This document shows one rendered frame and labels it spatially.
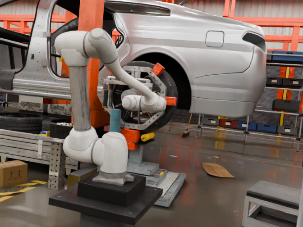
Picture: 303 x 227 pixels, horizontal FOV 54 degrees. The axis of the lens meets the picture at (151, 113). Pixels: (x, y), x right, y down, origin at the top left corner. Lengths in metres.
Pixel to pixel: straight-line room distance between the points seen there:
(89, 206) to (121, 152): 0.33
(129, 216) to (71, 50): 0.88
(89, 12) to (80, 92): 1.24
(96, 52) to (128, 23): 1.66
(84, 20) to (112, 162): 1.49
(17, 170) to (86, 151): 1.20
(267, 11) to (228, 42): 9.54
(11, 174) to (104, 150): 1.30
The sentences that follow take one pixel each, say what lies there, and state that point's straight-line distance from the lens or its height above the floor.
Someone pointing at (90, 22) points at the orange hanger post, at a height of 1.47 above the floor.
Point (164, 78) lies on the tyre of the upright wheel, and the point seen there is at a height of 1.04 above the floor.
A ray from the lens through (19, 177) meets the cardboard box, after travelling 2.87.
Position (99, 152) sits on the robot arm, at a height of 0.55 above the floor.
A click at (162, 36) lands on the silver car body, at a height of 1.47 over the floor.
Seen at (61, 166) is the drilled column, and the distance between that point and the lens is 2.70.
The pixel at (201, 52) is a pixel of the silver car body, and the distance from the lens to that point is 2.93.
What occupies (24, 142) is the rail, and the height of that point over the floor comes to 0.30.
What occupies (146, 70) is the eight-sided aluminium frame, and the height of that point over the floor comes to 1.09.
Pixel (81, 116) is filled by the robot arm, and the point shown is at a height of 0.74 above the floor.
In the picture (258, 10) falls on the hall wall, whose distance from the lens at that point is 12.45.
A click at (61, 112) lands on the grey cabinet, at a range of 8.04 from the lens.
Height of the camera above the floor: 0.91
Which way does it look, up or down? 4 degrees down
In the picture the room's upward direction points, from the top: 5 degrees clockwise
